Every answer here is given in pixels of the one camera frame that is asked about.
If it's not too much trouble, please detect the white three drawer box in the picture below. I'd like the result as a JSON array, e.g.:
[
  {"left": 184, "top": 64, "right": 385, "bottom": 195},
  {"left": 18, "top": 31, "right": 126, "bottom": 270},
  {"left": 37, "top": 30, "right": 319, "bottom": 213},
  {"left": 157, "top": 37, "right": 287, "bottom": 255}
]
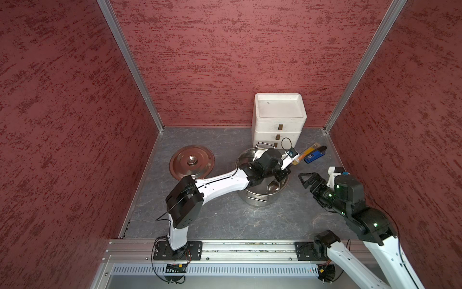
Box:
[{"left": 251, "top": 93, "right": 307, "bottom": 149}]

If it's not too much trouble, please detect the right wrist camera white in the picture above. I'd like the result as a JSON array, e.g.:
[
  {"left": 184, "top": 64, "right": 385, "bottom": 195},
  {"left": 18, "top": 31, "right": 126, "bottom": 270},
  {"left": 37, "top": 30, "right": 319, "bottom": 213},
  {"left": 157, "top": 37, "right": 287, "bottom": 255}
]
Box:
[{"left": 327, "top": 166, "right": 349, "bottom": 189}]

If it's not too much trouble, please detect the stainless steel pot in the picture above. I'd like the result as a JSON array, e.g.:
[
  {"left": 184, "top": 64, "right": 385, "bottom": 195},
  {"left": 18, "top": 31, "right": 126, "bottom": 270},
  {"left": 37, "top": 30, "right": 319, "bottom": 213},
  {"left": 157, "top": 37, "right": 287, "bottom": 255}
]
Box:
[{"left": 236, "top": 142, "right": 290, "bottom": 207}]

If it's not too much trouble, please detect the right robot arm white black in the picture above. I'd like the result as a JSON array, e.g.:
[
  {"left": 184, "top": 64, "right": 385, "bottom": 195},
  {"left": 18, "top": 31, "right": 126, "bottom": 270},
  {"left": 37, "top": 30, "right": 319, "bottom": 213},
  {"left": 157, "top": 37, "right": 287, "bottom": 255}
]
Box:
[{"left": 298, "top": 167, "right": 424, "bottom": 289}]

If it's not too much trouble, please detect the long steel ladle spoon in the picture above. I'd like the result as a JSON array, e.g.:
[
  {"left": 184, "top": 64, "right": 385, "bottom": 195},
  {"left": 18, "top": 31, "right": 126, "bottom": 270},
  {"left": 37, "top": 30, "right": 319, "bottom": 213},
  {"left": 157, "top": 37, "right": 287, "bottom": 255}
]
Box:
[{"left": 267, "top": 181, "right": 282, "bottom": 195}]

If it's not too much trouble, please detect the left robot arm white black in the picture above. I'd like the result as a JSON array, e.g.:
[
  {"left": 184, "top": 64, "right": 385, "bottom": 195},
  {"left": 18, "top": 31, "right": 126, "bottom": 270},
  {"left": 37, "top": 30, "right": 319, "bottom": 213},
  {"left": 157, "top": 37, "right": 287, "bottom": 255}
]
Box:
[{"left": 166, "top": 148, "right": 298, "bottom": 260}]

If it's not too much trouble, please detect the aluminium corner post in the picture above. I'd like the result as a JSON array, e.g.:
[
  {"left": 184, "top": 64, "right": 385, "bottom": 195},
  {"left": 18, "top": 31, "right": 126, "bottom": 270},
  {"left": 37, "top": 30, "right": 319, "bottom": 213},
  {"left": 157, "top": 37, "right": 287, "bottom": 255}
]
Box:
[
  {"left": 97, "top": 0, "right": 165, "bottom": 134},
  {"left": 324, "top": 0, "right": 407, "bottom": 135}
]

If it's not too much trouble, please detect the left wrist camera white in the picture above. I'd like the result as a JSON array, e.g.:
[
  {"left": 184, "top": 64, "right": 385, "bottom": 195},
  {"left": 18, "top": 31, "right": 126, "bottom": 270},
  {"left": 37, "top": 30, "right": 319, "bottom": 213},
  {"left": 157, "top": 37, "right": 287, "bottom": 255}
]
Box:
[{"left": 281, "top": 148, "right": 299, "bottom": 170}]

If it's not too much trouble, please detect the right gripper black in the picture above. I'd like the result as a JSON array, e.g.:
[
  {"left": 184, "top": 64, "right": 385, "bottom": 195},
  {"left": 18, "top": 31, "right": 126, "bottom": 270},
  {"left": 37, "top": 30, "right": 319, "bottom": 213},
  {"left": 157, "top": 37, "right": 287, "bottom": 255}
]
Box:
[{"left": 296, "top": 171, "right": 348, "bottom": 215}]

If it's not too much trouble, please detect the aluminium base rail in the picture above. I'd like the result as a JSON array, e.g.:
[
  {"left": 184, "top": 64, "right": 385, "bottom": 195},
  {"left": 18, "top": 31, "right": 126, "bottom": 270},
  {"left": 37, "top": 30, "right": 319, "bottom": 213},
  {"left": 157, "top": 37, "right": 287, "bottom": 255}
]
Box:
[{"left": 102, "top": 239, "right": 327, "bottom": 264}]

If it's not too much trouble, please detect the right aluminium corner post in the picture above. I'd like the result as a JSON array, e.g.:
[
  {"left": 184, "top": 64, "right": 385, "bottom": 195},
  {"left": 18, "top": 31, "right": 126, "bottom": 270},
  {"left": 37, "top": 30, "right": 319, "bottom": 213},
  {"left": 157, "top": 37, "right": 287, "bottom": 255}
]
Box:
[{"left": 324, "top": 0, "right": 407, "bottom": 135}]

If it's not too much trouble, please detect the left aluminium corner post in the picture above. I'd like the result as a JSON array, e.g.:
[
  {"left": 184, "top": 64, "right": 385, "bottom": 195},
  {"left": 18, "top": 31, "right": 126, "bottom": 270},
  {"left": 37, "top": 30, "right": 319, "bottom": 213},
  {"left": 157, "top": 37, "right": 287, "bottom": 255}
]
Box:
[{"left": 97, "top": 0, "right": 165, "bottom": 134}]

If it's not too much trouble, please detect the blue stapler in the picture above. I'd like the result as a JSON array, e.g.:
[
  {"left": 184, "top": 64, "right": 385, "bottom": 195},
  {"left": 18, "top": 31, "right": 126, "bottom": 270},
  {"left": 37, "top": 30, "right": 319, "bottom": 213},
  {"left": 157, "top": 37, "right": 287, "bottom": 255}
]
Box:
[{"left": 304, "top": 146, "right": 327, "bottom": 164}]

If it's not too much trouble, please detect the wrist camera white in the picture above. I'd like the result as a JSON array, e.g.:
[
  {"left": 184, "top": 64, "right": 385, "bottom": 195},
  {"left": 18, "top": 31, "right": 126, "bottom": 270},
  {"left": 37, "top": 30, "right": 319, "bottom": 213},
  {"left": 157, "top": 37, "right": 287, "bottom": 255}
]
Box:
[
  {"left": 281, "top": 148, "right": 299, "bottom": 170},
  {"left": 327, "top": 166, "right": 349, "bottom": 189}
]

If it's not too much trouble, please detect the steel pot lid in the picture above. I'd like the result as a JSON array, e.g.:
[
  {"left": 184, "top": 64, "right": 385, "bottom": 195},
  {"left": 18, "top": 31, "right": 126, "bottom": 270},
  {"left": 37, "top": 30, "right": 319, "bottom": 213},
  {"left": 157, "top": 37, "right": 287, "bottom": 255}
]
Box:
[{"left": 169, "top": 145, "right": 215, "bottom": 180}]

